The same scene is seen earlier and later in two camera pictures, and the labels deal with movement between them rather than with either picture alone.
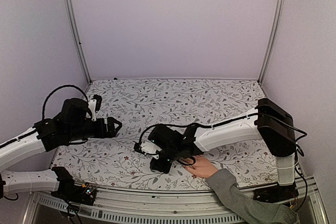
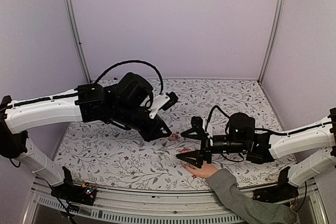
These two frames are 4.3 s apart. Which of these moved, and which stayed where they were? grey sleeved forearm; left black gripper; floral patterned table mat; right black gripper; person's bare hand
Moved: right black gripper; left black gripper
Stayed: person's bare hand; floral patterned table mat; grey sleeved forearm
